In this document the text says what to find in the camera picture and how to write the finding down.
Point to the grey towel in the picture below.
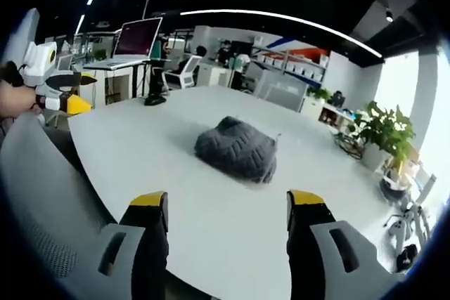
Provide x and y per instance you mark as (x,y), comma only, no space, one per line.
(235,149)

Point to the person's left hand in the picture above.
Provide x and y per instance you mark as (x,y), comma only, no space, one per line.
(14,98)

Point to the grey chair backrest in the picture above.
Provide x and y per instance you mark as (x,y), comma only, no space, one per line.
(22,38)

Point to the white standing desk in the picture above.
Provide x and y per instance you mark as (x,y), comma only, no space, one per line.
(112,68)

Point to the large standing monitor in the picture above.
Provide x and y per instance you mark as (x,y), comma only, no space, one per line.
(138,38)

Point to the white swivel chair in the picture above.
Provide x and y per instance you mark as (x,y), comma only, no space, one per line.
(411,215)

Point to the grey mesh office chair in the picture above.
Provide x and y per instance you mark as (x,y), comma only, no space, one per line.
(38,208)

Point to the white office chair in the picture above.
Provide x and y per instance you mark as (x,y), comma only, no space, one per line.
(183,71)

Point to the low white cabinet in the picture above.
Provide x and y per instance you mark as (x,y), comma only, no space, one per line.
(335,115)

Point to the large green potted plant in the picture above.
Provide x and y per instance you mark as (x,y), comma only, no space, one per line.
(385,131)

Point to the small green plant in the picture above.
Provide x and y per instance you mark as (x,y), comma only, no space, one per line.
(319,93)

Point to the grey desk partition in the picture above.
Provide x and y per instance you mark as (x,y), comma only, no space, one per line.
(281,94)

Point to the shelf with white boxes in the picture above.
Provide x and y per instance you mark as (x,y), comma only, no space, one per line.
(299,66)

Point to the long ceiling light strip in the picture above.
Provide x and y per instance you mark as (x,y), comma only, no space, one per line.
(281,24)

